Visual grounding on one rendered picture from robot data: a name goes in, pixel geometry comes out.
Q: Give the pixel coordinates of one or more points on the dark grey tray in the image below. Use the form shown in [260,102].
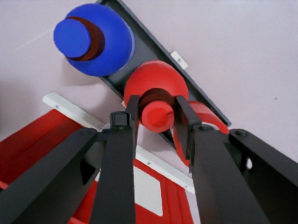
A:
[149,48]

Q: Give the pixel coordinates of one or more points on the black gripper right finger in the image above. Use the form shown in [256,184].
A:
[222,194]

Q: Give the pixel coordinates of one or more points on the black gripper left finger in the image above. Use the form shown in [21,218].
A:
[52,189]

